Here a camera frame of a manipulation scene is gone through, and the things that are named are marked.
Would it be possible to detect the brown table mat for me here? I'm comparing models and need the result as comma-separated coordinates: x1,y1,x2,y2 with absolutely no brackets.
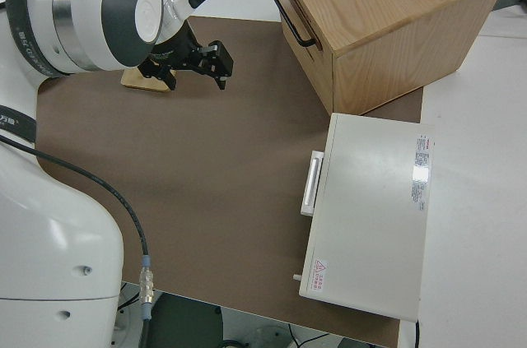
35,15,426,348

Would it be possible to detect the black drawer handle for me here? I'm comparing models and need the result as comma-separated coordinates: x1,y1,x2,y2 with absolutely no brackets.
271,0,319,49

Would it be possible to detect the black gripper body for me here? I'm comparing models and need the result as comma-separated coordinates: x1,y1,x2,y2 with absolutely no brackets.
138,21,236,80

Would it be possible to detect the white oven door handle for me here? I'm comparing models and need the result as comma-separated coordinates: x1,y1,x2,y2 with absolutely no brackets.
299,150,326,217

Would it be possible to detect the silver cable connector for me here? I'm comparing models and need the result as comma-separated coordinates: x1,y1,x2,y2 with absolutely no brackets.
138,254,156,321

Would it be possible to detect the small wooden block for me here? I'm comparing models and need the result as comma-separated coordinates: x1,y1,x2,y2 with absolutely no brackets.
120,67,179,95

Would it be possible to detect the white toaster oven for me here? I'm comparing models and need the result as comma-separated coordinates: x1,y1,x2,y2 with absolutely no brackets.
292,112,438,322

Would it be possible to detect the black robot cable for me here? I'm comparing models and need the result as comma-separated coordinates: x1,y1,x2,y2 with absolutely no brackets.
0,133,156,348

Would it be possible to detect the wooden drawer cabinet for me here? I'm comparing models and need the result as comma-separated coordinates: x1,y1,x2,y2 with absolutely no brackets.
267,0,511,117

